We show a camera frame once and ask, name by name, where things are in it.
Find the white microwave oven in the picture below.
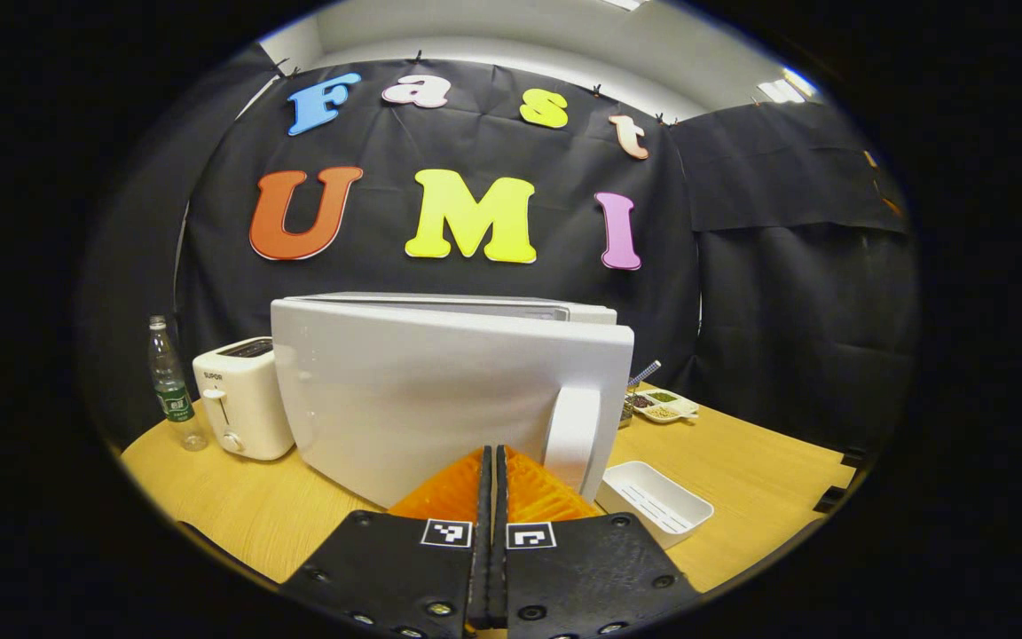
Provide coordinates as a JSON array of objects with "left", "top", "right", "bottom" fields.
[{"left": 271, "top": 293, "right": 634, "bottom": 509}]

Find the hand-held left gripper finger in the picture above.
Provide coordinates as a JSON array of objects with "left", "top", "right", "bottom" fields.
[
  {"left": 495, "top": 446, "right": 703, "bottom": 639},
  {"left": 280, "top": 446, "right": 494, "bottom": 639}
]

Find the black backdrop cloth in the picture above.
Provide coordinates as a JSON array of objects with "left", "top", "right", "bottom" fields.
[{"left": 76, "top": 44, "right": 920, "bottom": 454}]

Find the white toaster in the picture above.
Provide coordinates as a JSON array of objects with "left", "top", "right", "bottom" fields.
[{"left": 193, "top": 337, "right": 295, "bottom": 461}]

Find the white rectangular tray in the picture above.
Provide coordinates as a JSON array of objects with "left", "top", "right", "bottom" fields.
[{"left": 595, "top": 461, "right": 714, "bottom": 549}]

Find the clear plastic water bottle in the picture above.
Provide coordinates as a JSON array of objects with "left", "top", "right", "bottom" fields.
[{"left": 148, "top": 315, "right": 208, "bottom": 452}]

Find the white divided spice dish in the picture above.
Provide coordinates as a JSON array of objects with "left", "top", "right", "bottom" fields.
[{"left": 631, "top": 389, "right": 700, "bottom": 424}]

